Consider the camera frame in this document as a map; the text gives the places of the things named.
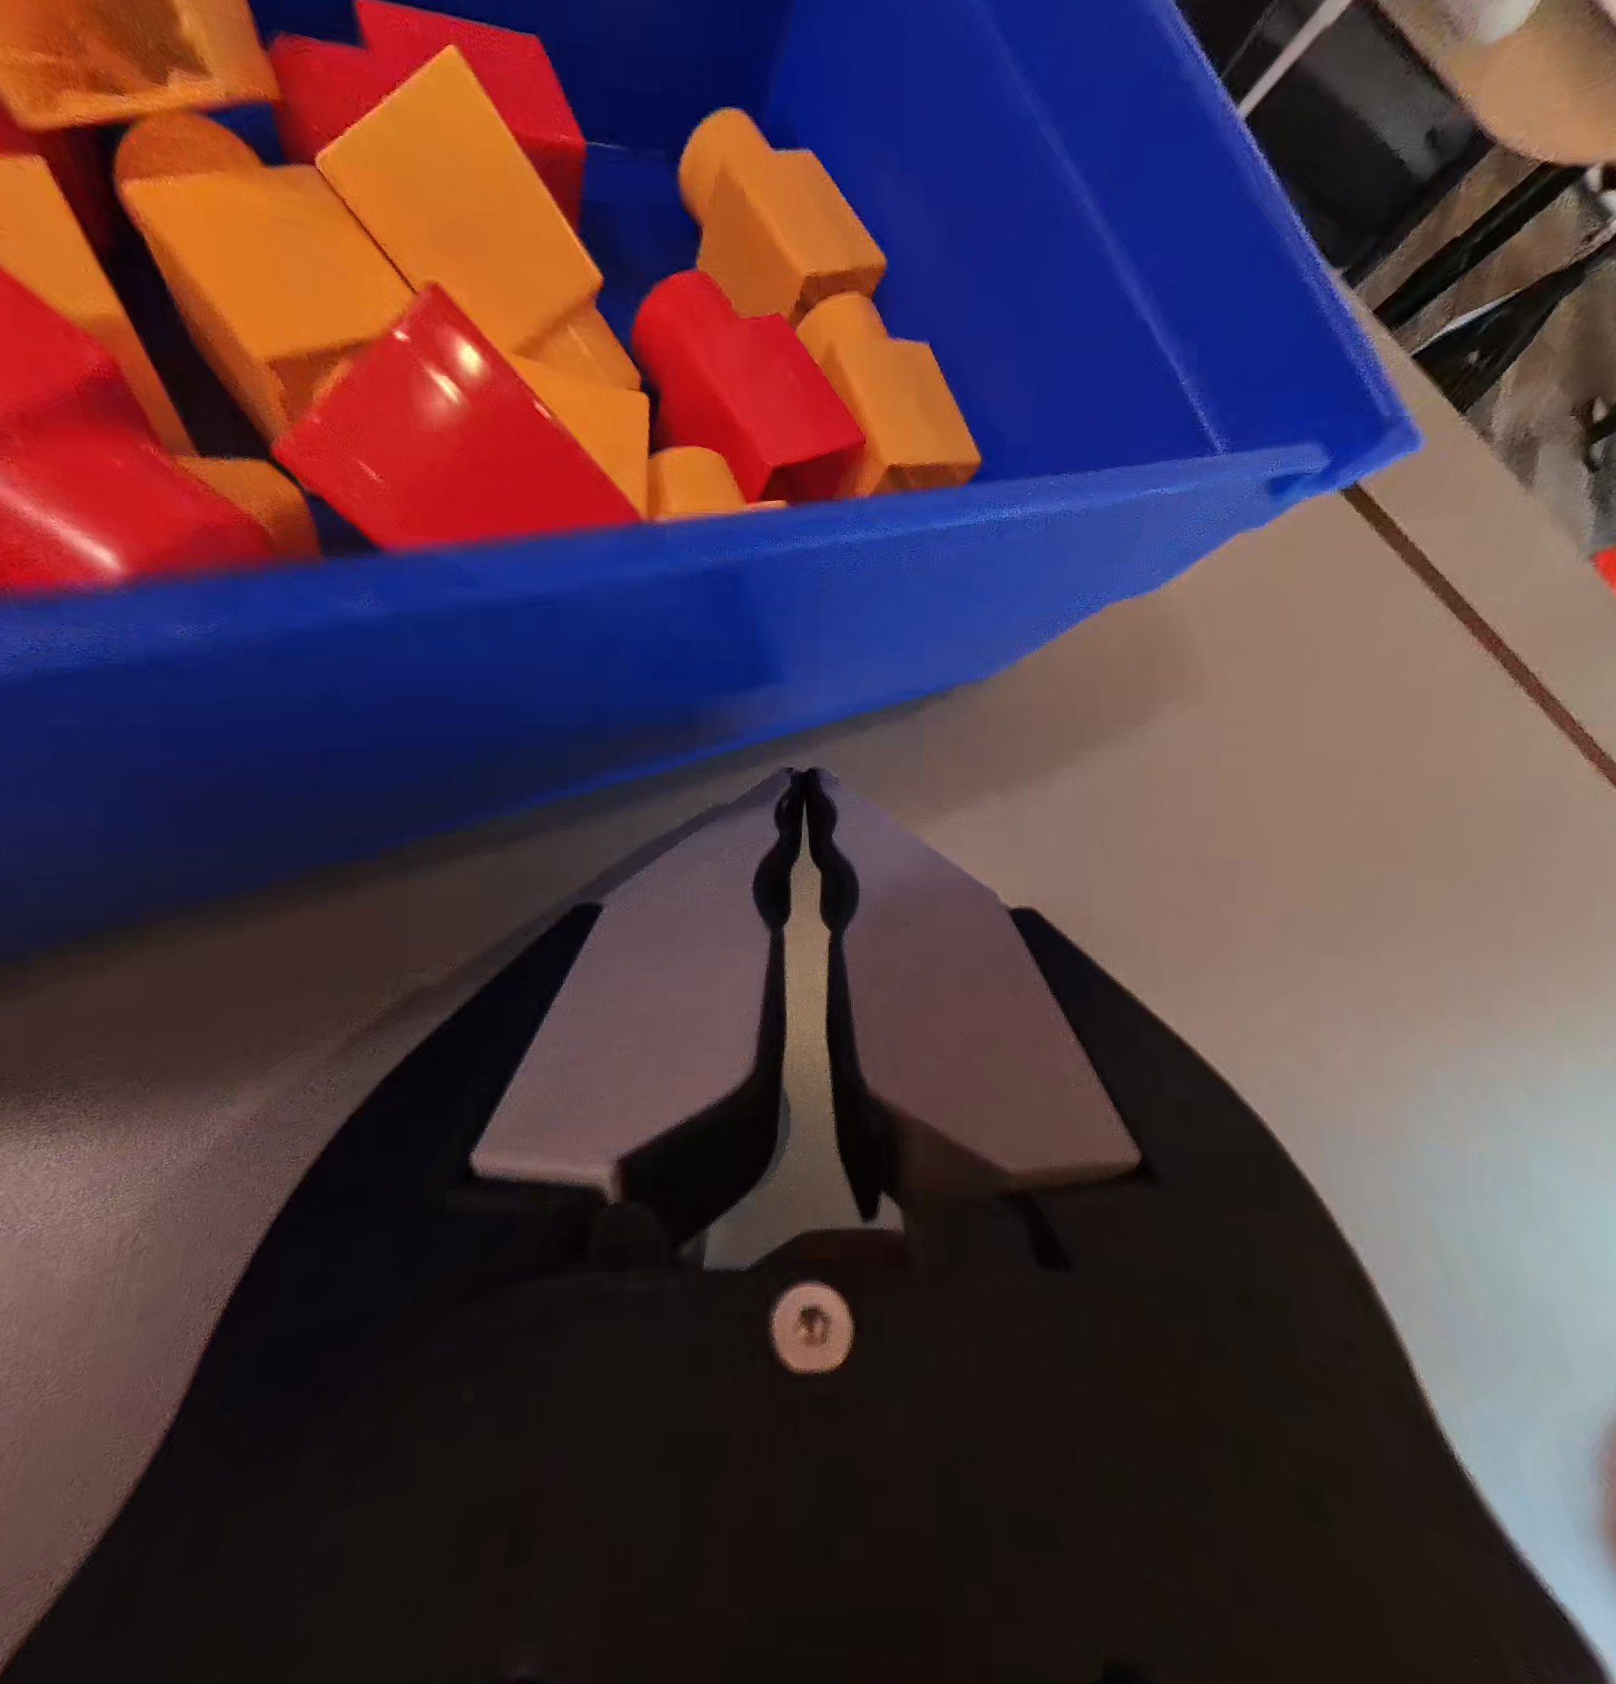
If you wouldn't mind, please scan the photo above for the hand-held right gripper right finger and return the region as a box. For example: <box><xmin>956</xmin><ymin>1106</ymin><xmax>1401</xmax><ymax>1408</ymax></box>
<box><xmin>800</xmin><ymin>769</ymin><xmax>1144</xmax><ymax>1218</ymax></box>

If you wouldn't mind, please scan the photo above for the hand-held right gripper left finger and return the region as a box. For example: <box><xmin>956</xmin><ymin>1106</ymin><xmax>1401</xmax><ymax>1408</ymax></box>
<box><xmin>469</xmin><ymin>769</ymin><xmax>808</xmax><ymax>1207</ymax></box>

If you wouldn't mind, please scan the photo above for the blue plastic bin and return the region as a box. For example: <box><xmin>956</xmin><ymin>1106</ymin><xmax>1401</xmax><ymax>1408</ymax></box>
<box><xmin>0</xmin><ymin>0</ymin><xmax>1422</xmax><ymax>968</ymax></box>

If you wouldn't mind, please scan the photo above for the pile of mixed mega blocks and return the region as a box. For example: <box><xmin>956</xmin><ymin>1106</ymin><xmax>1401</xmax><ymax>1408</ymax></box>
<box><xmin>0</xmin><ymin>0</ymin><xmax>986</xmax><ymax>596</ymax></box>

